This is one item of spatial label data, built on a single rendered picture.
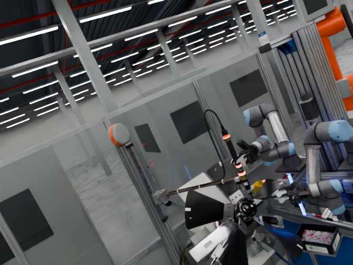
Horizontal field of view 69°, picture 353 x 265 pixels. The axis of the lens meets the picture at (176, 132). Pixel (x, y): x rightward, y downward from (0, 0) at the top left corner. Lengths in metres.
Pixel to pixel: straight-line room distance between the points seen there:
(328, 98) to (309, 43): 0.42
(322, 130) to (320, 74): 0.65
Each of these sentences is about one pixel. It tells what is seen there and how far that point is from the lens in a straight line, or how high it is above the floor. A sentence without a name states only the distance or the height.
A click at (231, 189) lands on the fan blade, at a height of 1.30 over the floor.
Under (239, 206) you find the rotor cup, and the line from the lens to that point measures 1.58.
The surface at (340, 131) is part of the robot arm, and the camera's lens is 1.63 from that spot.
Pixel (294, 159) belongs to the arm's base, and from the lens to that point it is 2.33.
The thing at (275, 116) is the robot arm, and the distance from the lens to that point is 1.96.
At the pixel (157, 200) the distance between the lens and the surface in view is 1.89.
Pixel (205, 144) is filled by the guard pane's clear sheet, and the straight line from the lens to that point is 2.31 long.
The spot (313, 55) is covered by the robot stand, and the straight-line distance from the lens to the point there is 2.19.
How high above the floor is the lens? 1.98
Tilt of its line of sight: 8 degrees down
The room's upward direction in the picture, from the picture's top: 24 degrees counter-clockwise
